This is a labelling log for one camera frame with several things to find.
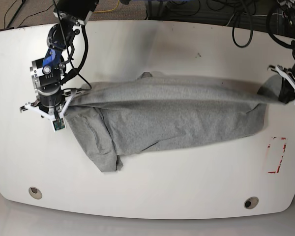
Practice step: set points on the right table cable grommet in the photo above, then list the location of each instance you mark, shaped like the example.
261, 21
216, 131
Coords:
251, 203

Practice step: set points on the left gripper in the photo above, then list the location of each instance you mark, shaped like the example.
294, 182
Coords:
287, 91

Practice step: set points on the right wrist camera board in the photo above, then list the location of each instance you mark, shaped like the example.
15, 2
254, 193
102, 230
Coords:
58, 124

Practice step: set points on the table cable grommet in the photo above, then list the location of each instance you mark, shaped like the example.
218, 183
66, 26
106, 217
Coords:
35, 193
251, 203

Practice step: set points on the grey t-shirt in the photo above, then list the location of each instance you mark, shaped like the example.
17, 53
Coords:
155, 114

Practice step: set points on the left table cable grommet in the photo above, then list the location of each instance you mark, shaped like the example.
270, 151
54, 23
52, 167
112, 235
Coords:
35, 193

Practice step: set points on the red tape marking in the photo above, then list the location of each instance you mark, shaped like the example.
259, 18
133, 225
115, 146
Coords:
275, 154

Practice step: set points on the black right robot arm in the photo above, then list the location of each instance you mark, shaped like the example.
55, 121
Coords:
49, 73

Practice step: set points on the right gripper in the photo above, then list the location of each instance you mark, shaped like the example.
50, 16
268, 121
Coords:
53, 107

